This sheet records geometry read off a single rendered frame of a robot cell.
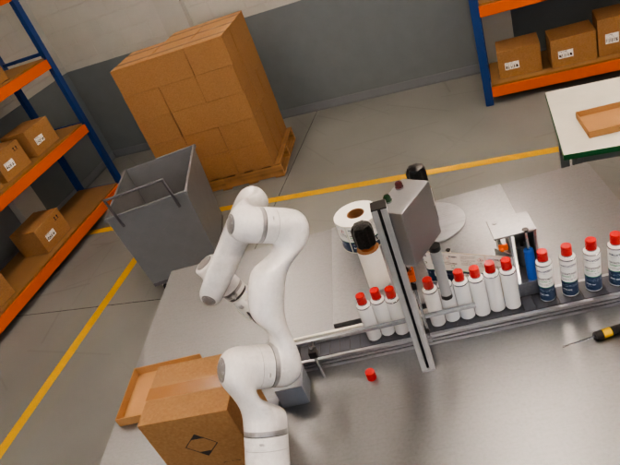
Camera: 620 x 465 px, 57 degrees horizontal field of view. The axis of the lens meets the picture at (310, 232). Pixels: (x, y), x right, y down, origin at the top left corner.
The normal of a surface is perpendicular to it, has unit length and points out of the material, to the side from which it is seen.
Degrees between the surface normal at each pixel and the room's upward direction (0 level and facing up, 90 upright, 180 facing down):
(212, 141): 90
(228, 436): 90
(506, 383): 0
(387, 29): 90
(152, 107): 90
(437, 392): 0
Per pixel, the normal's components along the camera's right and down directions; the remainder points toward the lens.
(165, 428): -0.05, 0.56
